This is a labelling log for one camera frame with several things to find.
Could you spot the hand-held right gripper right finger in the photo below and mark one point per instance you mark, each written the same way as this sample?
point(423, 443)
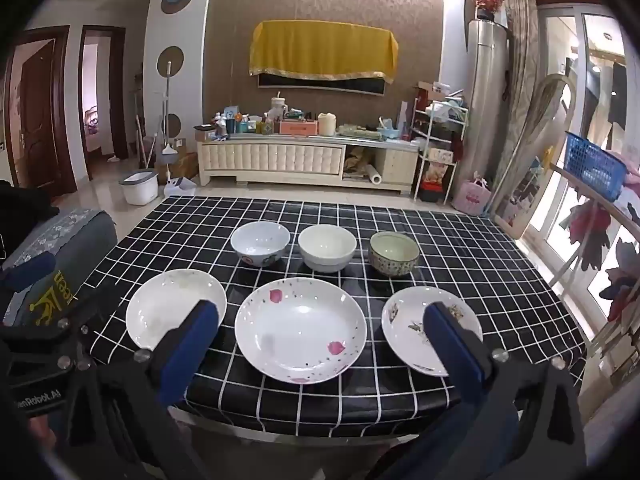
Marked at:
point(445, 335)

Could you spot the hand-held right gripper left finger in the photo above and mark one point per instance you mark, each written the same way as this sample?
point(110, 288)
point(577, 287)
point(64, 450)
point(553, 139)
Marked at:
point(200, 322)

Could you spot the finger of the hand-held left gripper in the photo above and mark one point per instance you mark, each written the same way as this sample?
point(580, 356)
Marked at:
point(30, 270)
point(75, 317)

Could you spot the white plate bird print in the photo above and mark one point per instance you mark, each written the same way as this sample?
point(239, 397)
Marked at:
point(405, 320)

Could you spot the plain white plate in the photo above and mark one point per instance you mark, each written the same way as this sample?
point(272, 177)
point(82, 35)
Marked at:
point(160, 305)

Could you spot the white plate pink petals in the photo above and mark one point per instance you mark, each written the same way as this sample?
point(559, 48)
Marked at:
point(300, 330)

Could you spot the white bowl floral outside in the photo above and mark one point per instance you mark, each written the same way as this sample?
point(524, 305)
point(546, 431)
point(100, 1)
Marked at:
point(260, 240)

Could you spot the grey floral cloth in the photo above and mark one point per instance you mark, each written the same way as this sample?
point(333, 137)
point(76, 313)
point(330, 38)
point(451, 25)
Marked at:
point(55, 232)

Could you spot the grey seat yellow logo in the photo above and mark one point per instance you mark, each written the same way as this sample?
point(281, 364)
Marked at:
point(90, 250)

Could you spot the black white checked tablecloth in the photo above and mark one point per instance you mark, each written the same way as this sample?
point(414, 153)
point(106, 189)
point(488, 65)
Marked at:
point(450, 260)

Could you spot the speckled flower pattern bowl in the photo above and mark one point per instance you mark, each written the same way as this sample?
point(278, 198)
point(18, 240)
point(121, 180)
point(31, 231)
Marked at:
point(395, 250)

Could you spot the white grey bucket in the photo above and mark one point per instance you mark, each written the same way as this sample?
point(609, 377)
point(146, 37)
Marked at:
point(139, 187)

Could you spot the pink bag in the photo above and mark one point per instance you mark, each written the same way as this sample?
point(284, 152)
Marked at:
point(471, 197)

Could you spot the plain white bowl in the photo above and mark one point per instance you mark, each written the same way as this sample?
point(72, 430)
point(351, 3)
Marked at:
point(327, 247)

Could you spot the brown wooden door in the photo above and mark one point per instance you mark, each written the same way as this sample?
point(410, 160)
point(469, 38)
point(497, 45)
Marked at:
point(35, 120)

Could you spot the cardboard box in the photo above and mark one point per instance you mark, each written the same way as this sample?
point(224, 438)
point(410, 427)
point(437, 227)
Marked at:
point(182, 167)

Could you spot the clothes drying rack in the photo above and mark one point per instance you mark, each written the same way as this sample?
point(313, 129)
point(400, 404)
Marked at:
point(600, 260)

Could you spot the white pole stand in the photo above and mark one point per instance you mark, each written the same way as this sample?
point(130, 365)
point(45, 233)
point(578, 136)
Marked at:
point(169, 150)

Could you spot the white paper roll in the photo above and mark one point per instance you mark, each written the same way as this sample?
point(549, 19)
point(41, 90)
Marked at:
point(374, 174)

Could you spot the cream TV cabinet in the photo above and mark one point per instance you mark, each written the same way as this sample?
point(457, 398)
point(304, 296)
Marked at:
point(270, 157)

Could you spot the folded ironing board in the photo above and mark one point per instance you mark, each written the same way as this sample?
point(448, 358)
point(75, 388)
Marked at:
point(530, 160)

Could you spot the orange box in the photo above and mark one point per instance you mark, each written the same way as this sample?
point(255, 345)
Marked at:
point(299, 128)

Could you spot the blue plastic basket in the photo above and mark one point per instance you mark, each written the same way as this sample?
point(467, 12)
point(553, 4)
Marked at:
point(595, 165)

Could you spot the white tower air conditioner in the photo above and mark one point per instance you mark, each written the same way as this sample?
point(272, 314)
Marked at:
point(487, 110)

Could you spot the white jug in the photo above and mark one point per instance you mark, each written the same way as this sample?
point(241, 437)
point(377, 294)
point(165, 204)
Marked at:
point(279, 105)

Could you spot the white cylinder lamp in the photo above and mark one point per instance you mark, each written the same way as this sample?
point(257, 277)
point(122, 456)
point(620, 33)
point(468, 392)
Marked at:
point(326, 124)

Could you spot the beige patterned curtain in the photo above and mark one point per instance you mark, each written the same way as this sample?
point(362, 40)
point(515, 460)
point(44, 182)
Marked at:
point(520, 85)

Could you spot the black television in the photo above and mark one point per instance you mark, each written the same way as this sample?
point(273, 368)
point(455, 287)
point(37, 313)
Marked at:
point(320, 86)

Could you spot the yellow cloth cover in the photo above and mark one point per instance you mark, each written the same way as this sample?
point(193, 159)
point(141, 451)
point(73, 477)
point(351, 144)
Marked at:
point(325, 50)

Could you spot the red artificial flowers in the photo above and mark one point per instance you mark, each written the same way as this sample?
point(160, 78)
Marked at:
point(486, 2)

